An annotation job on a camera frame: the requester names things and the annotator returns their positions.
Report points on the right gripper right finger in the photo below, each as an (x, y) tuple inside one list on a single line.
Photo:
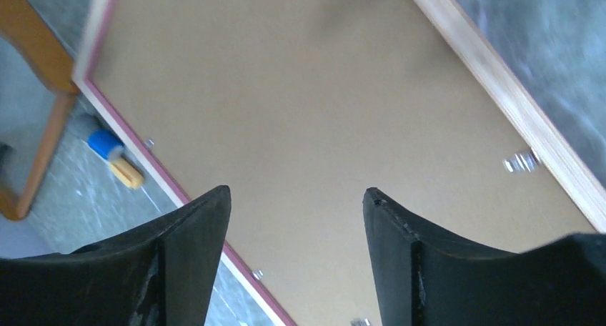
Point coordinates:
[(425, 274)]

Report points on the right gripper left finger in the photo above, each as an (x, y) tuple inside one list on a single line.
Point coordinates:
[(159, 273)]

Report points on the brown backing board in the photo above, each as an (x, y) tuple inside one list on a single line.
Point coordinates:
[(312, 125)]

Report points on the pink picture frame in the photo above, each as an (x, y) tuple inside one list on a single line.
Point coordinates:
[(511, 96)]

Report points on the wooden shelf rack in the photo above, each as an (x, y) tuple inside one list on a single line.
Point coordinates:
[(25, 30)]

